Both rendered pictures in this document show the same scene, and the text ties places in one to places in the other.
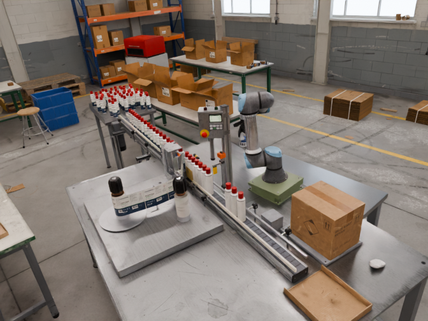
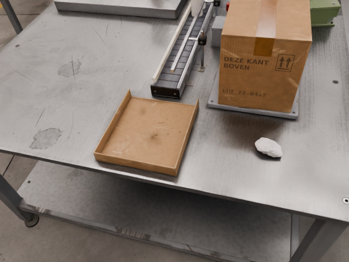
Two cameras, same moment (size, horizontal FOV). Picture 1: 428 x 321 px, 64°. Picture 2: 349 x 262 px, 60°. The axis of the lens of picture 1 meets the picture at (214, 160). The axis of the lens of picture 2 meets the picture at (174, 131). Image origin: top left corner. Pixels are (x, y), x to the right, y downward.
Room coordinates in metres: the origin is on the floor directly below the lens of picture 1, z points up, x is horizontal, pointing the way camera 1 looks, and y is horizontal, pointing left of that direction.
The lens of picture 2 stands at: (0.72, -1.05, 1.59)
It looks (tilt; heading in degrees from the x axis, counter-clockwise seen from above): 48 degrees down; 50
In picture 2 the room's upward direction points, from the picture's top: 6 degrees counter-clockwise
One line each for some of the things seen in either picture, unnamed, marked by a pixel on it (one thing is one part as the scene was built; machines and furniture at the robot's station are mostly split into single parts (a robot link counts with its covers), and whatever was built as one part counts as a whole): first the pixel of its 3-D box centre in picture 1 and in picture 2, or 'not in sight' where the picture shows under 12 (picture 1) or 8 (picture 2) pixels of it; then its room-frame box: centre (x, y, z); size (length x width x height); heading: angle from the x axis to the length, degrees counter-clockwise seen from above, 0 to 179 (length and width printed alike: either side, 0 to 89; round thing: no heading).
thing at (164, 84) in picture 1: (170, 87); not in sight; (4.52, 0.50, 0.97); 0.45 x 0.38 x 0.37; 132
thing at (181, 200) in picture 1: (181, 198); not in sight; (1.76, 0.22, 1.03); 0.09 x 0.09 x 0.30
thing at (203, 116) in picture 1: (212, 122); not in sight; (2.10, -0.01, 1.38); 0.17 x 0.10 x 0.19; 85
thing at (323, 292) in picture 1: (326, 298); (149, 127); (1.09, -0.48, 0.85); 0.30 x 0.26 x 0.04; 30
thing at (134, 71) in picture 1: (139, 77); not in sight; (5.22, 1.03, 0.97); 0.45 x 0.40 x 0.37; 131
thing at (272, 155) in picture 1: (272, 156); not in sight; (2.13, -0.42, 1.07); 0.13 x 0.12 x 0.14; 90
